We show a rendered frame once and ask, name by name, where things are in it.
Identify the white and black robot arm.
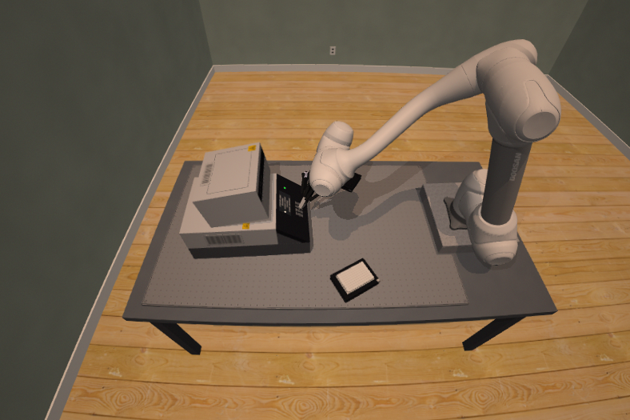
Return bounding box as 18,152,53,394
309,39,561,265

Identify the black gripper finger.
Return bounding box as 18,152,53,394
299,171,311,208
300,187,319,209

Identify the beige lab instrument with lid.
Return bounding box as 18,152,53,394
179,142,310,259

